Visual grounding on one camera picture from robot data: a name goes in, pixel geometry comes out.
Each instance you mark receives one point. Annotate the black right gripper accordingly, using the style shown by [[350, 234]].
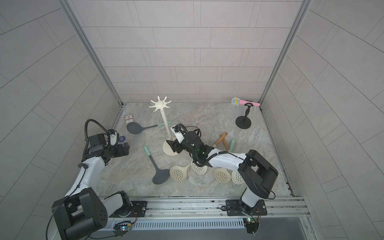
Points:
[[176, 144]]

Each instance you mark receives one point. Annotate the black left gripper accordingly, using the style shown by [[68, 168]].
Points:
[[120, 152]]

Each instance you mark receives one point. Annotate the grey skimmer green handle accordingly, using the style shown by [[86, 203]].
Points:
[[161, 175], [135, 128]]

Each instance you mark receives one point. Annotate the cream skimmer green handle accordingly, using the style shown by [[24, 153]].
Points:
[[203, 170]]

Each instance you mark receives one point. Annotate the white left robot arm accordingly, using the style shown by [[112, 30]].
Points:
[[81, 212]]

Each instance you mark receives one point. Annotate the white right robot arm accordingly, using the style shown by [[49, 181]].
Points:
[[259, 175]]

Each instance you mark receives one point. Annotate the cream skimmer leftmost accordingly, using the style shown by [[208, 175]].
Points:
[[179, 173]]

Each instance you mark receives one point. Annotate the cream skimmer rightmost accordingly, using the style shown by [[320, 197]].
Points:
[[237, 178]]

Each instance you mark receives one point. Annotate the purple round sticker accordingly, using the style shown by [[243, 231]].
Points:
[[122, 139]]

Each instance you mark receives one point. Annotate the small red white card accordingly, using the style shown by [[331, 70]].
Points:
[[128, 119]]

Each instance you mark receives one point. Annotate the pink toy microphone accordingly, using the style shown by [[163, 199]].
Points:
[[240, 102]]

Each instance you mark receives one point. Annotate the left green circuit board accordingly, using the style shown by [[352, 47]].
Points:
[[122, 228]]

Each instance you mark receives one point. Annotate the green circuit board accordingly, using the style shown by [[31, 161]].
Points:
[[122, 228], [251, 225]]

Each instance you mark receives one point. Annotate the right green circuit board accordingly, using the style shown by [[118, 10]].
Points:
[[251, 225]]

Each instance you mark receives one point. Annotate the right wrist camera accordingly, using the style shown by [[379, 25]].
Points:
[[178, 134]]

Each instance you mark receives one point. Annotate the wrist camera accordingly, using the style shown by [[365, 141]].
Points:
[[113, 138], [178, 134]]

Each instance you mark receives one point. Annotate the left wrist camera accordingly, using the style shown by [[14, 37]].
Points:
[[113, 138]]

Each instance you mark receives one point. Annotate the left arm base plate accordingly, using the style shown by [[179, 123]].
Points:
[[135, 209]]

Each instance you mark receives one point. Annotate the aluminium mounting rail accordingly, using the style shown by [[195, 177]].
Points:
[[201, 214]]

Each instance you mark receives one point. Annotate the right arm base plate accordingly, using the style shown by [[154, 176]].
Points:
[[238, 208]]

